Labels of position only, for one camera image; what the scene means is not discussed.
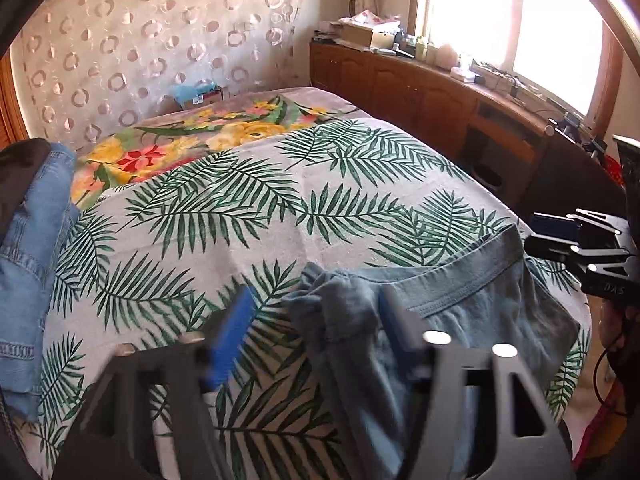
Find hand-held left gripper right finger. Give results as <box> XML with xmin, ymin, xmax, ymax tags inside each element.
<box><xmin>377</xmin><ymin>284</ymin><xmax>576</xmax><ymax>480</ymax></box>

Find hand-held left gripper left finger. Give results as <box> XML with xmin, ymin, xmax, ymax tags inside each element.
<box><xmin>52</xmin><ymin>285</ymin><xmax>261</xmax><ymax>480</ymax></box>

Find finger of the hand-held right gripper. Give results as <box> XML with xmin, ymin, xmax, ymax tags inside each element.
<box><xmin>524</xmin><ymin>236</ymin><xmax>629</xmax><ymax>276</ymax></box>
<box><xmin>530</xmin><ymin>209</ymin><xmax>625</xmax><ymax>242</ymax></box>

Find light blue pants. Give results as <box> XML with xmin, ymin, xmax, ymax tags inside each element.
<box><xmin>282</xmin><ymin>222</ymin><xmax>583</xmax><ymax>480</ymax></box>

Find person's right hand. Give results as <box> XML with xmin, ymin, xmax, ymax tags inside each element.
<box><xmin>599</xmin><ymin>302</ymin><xmax>632</xmax><ymax>353</ymax></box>

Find dark rounded furniture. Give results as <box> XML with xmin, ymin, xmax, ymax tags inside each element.
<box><xmin>520</xmin><ymin>132</ymin><xmax>631</xmax><ymax>241</ymax></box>

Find dark waste bin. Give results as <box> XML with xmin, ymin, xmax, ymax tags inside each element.
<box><xmin>472</xmin><ymin>162</ymin><xmax>504</xmax><ymax>192</ymax></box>

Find bed with palm-leaf sheet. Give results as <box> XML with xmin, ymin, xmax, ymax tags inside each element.
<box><xmin>15</xmin><ymin>117</ymin><xmax>593</xmax><ymax>480</ymax></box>

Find white power strip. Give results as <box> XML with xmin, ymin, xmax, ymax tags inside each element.
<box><xmin>471</xmin><ymin>62</ymin><xmax>527</xmax><ymax>97</ymax></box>

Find small white box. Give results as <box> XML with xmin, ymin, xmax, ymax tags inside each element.
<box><xmin>450</xmin><ymin>65</ymin><xmax>483</xmax><ymax>84</ymax></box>

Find floral blanket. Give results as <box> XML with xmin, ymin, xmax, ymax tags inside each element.
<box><xmin>70</xmin><ymin>85</ymin><xmax>358</xmax><ymax>211</ymax></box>

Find long wooden cabinet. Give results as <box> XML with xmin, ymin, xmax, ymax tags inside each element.
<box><xmin>309</xmin><ymin>40</ymin><xmax>556</xmax><ymax>211</ymax></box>

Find white plastic containers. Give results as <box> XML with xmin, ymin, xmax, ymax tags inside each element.
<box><xmin>417</xmin><ymin>35</ymin><xmax>463</xmax><ymax>69</ymax></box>

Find folded blue denim jeans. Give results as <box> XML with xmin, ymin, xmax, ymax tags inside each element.
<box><xmin>0</xmin><ymin>142</ymin><xmax>82</xmax><ymax>423</ymax></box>

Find bright window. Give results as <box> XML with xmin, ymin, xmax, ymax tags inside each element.
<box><xmin>407</xmin><ymin>0</ymin><xmax>626</xmax><ymax>131</ymax></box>

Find small cardboard box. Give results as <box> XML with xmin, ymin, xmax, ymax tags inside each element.
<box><xmin>182</xmin><ymin>87</ymin><xmax>227</xmax><ymax>110</ymax></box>

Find blue plastic packet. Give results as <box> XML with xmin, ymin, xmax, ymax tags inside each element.
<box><xmin>172</xmin><ymin>82</ymin><xmax>213</xmax><ymax>104</ymax></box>

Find open cardboard box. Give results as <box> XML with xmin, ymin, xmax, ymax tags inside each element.
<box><xmin>342</xmin><ymin>22</ymin><xmax>396</xmax><ymax>51</ymax></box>

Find folded black garment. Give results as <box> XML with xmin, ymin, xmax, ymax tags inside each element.
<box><xmin>0</xmin><ymin>137</ymin><xmax>52</xmax><ymax>221</ymax></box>

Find pink and white cloth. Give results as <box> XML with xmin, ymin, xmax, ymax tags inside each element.
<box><xmin>340</xmin><ymin>9</ymin><xmax>401</xmax><ymax>29</ymax></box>

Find stack of dark books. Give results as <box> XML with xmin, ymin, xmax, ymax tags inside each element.
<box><xmin>312</xmin><ymin>20</ymin><xmax>346</xmax><ymax>44</ymax></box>

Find wooden louvered wardrobe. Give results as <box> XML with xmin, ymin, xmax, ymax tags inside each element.
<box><xmin>0</xmin><ymin>52</ymin><xmax>31</xmax><ymax>148</ymax></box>

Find circle patterned curtain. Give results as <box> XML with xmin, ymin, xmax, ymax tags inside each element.
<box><xmin>10</xmin><ymin>0</ymin><xmax>321</xmax><ymax>146</ymax></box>

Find black cable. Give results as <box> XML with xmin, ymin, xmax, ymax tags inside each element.
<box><xmin>594</xmin><ymin>347</ymin><xmax>632</xmax><ymax>417</ymax></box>

